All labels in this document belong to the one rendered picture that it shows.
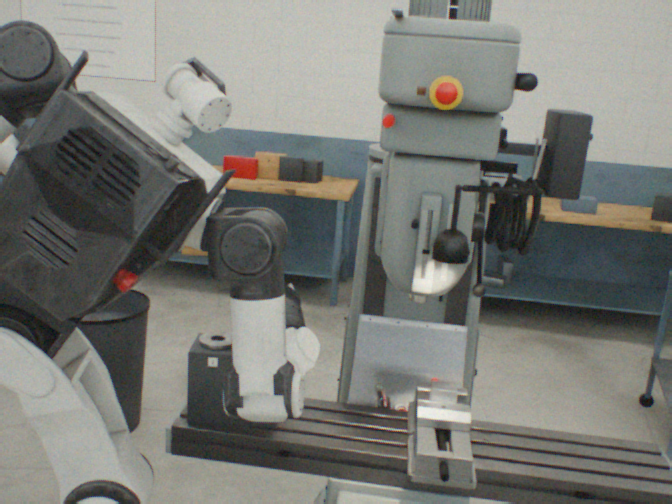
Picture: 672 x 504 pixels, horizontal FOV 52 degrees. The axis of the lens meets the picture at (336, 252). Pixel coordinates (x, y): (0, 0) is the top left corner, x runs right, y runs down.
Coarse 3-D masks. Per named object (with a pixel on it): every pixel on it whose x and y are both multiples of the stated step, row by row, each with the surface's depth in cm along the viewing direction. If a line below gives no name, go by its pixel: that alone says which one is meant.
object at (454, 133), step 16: (384, 112) 138; (400, 112) 137; (416, 112) 137; (432, 112) 137; (448, 112) 136; (464, 112) 136; (480, 112) 136; (384, 128) 139; (400, 128) 138; (416, 128) 138; (432, 128) 137; (448, 128) 137; (464, 128) 137; (480, 128) 136; (496, 128) 136; (384, 144) 139; (400, 144) 139; (416, 144) 139; (432, 144) 138; (448, 144) 138; (464, 144) 137; (480, 144) 137; (496, 144) 137
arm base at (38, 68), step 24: (24, 24) 100; (0, 48) 99; (24, 48) 100; (48, 48) 100; (0, 72) 99; (24, 72) 100; (48, 72) 101; (0, 96) 100; (24, 96) 101; (48, 96) 102
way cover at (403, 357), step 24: (360, 336) 200; (384, 336) 200; (408, 336) 199; (432, 336) 199; (456, 336) 198; (360, 360) 199; (384, 360) 198; (408, 360) 198; (432, 360) 197; (456, 360) 197; (360, 384) 196; (384, 384) 195; (408, 384) 195
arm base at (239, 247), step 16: (224, 208) 116; (240, 208) 115; (256, 208) 115; (208, 224) 104; (224, 224) 103; (240, 224) 102; (256, 224) 102; (208, 240) 104; (224, 240) 103; (240, 240) 103; (256, 240) 102; (272, 240) 103; (208, 256) 105; (224, 256) 103; (240, 256) 103; (256, 256) 103; (272, 256) 103; (224, 272) 104; (240, 272) 103; (256, 272) 104
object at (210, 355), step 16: (208, 336) 167; (224, 336) 168; (192, 352) 161; (208, 352) 161; (224, 352) 162; (192, 368) 162; (208, 368) 162; (224, 368) 162; (192, 384) 163; (208, 384) 163; (192, 400) 164; (208, 400) 164; (192, 416) 165; (208, 416) 165; (224, 416) 165
